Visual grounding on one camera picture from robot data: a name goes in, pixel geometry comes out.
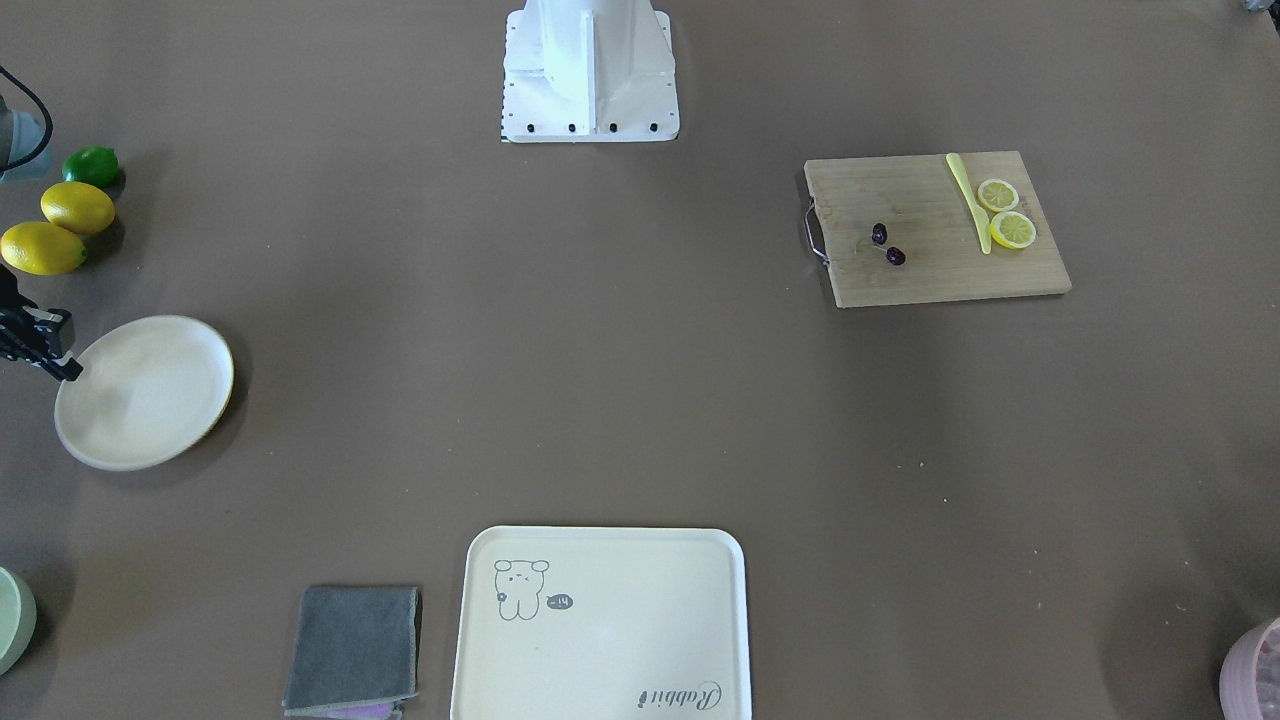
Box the yellow lemon near lime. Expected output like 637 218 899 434
40 181 116 236

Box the wooden cutting board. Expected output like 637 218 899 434
803 150 1073 307

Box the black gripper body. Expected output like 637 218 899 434
1 266 74 366

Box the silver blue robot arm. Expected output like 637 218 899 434
1 102 83 382

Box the lemon slice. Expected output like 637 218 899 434
988 211 1038 250
975 178 1021 214

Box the round cream plate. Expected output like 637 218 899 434
52 315 236 471

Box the yellow-green plastic knife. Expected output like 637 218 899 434
945 152 993 255

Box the lemon slice upper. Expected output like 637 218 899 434
975 178 1021 214

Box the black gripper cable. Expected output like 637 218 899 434
0 67 54 173

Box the dark red cherry pair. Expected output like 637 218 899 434
870 222 908 266

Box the folded grey cloth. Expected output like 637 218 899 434
282 585 420 719

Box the mint green bowl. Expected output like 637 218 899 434
1 568 38 675

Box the lemon slice lower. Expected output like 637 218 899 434
988 211 1038 250

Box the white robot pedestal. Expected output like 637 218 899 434
500 1 681 143

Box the green lime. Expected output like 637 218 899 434
61 145 122 190

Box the yellow lemon outer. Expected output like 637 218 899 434
1 222 90 275

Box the cream rectangular tray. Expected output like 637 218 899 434
451 527 753 719

